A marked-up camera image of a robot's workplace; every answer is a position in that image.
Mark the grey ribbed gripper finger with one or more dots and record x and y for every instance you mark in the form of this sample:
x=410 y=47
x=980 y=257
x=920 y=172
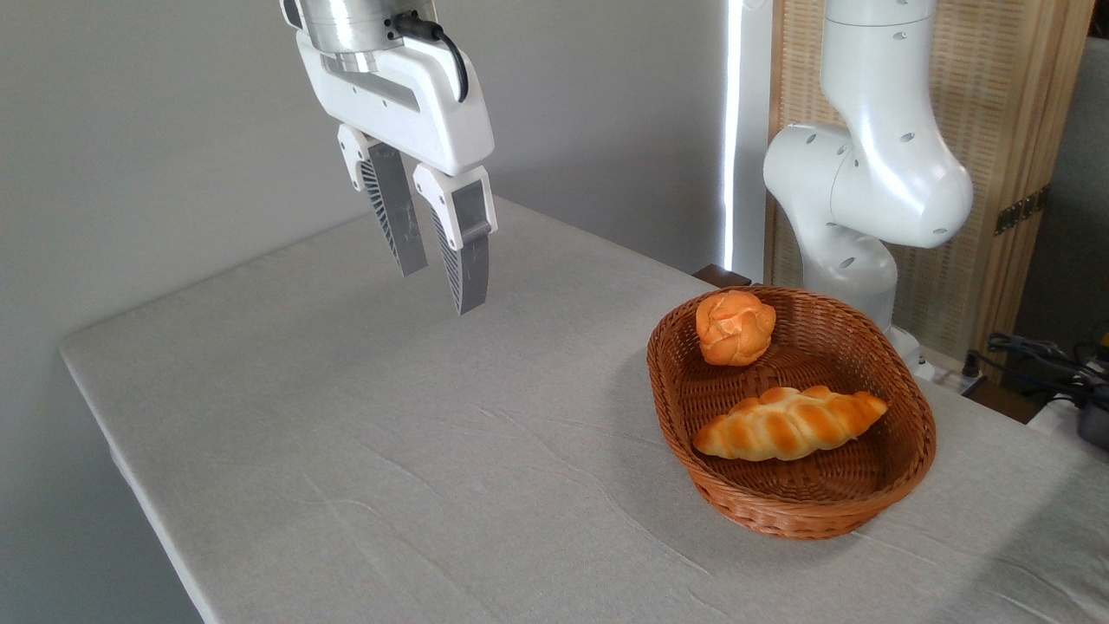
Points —
x=468 y=260
x=397 y=217

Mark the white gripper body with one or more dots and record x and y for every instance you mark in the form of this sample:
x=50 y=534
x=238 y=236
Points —
x=416 y=108

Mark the braided golden bread loaf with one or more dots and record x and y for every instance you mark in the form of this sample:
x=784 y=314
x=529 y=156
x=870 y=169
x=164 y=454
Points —
x=788 y=425

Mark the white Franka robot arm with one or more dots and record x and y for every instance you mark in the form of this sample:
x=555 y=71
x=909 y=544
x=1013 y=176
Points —
x=875 y=173

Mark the round orange bread roll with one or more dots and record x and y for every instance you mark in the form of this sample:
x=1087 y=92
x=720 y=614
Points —
x=735 y=328

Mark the brown wicker oval basket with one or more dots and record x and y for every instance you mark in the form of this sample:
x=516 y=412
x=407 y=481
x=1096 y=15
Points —
x=780 y=507

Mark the grey tablecloth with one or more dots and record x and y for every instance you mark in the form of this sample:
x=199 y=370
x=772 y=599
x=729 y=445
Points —
x=433 y=485

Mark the dark brown furniture corner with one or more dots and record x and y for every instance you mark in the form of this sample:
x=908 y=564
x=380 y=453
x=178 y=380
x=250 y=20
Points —
x=721 y=276

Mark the white power strip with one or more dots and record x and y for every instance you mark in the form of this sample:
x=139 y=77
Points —
x=949 y=374

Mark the dark metal screen hinge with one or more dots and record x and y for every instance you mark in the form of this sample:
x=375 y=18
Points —
x=1021 y=211

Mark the white vertical wall trim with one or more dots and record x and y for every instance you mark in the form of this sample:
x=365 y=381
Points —
x=747 y=130

